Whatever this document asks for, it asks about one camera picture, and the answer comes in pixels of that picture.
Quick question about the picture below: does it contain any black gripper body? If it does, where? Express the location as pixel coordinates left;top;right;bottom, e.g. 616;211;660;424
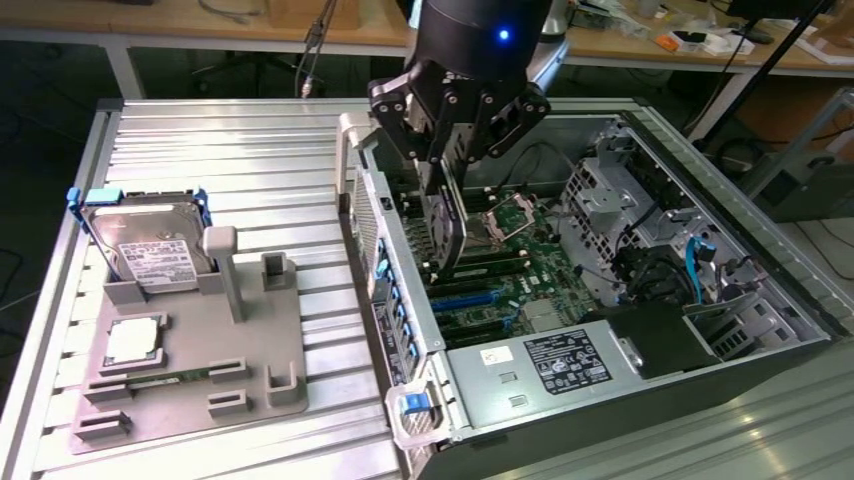
403;0;555;84

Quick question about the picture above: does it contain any black graphics card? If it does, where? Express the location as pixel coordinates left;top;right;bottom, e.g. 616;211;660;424
416;124;479;286

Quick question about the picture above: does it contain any metal socket cover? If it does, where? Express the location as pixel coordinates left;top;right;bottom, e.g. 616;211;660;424
483;192;539;236

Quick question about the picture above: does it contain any metal disk bay cage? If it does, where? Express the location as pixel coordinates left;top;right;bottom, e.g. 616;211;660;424
557;127;675;271

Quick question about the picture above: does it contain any black office chair base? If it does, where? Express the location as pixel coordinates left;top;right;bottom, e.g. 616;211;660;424
190;49;328;99

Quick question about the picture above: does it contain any CPU socket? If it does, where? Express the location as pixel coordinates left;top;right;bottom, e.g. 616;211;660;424
463;215;499;256

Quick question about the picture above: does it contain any green motherboard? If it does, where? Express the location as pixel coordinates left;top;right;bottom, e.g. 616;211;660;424
399;192;601;351

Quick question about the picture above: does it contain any blue expansion slot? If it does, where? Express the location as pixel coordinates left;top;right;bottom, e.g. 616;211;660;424
431;292;500;312

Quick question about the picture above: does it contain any black stand pole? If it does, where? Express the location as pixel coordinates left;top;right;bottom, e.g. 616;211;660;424
680;0;836;135

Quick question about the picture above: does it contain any silver chipset heatsink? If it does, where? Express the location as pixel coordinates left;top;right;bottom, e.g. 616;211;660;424
521;301;572;332

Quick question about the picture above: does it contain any black expansion slot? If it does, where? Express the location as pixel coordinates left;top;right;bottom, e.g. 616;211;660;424
439;319;508;346

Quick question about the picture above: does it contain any hard disk in blue caddy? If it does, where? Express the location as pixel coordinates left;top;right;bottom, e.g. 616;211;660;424
64;187;214;296

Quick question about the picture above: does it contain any dark grey box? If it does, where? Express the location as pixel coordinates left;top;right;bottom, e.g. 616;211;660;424
756;152;854;224

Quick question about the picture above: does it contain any black plastic cover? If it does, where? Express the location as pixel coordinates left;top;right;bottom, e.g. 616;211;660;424
576;301;723;381

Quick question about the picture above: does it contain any grey parts rack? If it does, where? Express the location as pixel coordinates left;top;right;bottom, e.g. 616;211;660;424
69;225;313;457

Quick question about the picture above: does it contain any grey power supply unit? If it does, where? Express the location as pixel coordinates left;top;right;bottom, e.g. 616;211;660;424
443;319;645;431

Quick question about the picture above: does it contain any silver CPU chip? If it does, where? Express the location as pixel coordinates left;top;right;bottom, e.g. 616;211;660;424
104;319;165;369

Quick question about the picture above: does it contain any green RAM stick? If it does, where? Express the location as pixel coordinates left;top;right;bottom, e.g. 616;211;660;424
125;368;214;389

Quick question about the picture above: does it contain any open PC case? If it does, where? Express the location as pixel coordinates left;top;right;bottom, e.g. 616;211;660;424
334;108;846;480

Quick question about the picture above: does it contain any black wire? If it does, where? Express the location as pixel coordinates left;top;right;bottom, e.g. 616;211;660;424
503;141;576;194

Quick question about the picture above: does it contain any braided robot cable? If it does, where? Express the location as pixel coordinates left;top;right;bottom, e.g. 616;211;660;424
296;0;337;100

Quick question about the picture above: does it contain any wooden desk white frame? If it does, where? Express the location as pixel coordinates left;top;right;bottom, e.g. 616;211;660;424
559;0;854;146
0;0;412;100

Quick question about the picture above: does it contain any blue wire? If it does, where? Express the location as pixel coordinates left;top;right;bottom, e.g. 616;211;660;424
680;233;720;307

